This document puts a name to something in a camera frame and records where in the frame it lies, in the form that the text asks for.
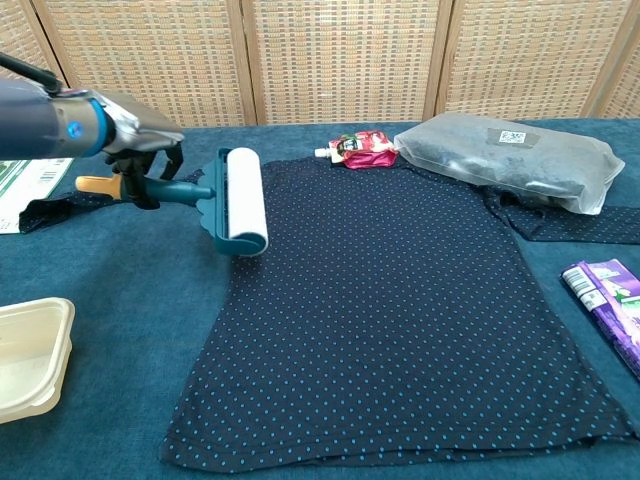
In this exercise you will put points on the navy polka dot shirt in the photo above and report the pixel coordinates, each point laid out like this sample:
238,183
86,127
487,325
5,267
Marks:
380,310

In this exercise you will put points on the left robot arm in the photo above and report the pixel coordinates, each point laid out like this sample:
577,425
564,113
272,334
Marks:
45,122

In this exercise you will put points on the clear bag of dark items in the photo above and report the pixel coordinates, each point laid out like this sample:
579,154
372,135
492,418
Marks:
510,160

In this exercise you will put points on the cream plastic food container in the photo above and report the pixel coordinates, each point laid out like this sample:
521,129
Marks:
27,350

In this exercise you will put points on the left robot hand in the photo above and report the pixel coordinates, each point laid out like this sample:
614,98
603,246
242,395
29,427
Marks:
137,135

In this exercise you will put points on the woven bamboo folding screen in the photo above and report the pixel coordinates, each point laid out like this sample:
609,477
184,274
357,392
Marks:
320,60

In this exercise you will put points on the red drink pouch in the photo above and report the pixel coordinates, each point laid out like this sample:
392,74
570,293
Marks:
365,149

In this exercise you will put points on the teal table cloth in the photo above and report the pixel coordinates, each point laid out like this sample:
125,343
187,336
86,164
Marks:
115,360

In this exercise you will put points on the purple printed package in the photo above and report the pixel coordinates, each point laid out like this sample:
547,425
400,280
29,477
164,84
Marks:
607,295

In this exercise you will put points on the green and white paper leaflet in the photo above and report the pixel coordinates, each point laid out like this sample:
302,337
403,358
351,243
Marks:
30,180

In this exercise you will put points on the teal lint roller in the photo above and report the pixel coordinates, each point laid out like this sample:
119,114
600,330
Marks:
240,200

